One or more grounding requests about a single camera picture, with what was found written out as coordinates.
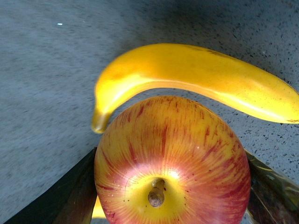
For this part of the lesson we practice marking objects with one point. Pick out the yellow banana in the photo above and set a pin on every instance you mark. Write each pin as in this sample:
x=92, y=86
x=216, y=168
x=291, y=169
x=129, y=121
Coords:
x=223, y=78

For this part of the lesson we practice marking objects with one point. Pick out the red yellow apple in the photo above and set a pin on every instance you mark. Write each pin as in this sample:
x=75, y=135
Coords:
x=170, y=160

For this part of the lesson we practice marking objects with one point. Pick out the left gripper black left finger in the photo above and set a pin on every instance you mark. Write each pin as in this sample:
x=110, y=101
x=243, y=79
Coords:
x=69, y=201

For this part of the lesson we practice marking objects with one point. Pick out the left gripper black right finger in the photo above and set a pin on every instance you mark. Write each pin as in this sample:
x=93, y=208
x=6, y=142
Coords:
x=274, y=197

